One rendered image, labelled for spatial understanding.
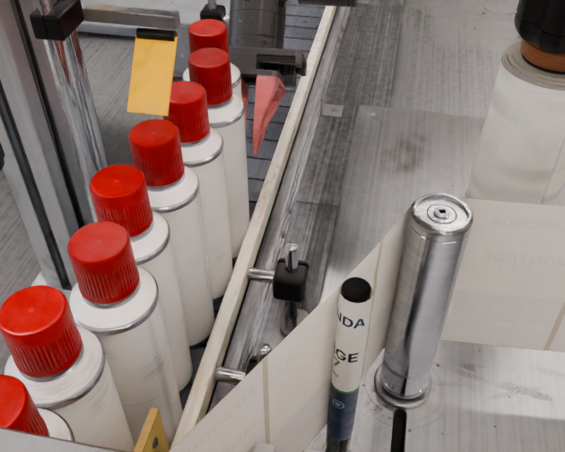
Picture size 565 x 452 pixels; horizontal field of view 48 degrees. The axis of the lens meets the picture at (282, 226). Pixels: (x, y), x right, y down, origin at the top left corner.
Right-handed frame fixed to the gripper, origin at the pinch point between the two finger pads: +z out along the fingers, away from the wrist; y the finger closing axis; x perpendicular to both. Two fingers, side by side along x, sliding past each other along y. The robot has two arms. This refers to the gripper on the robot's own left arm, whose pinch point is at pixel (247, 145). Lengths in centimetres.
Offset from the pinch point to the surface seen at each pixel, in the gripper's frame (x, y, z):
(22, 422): -39.1, -1.2, 14.7
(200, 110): -19.4, 0.1, -1.0
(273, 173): 1.5, 2.7, 2.6
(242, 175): -9.3, 1.5, 3.2
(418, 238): -24.8, 15.6, 6.4
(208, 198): -15.7, 0.2, 5.3
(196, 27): -11.7, -2.8, -8.7
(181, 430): -21.5, 0.9, 21.5
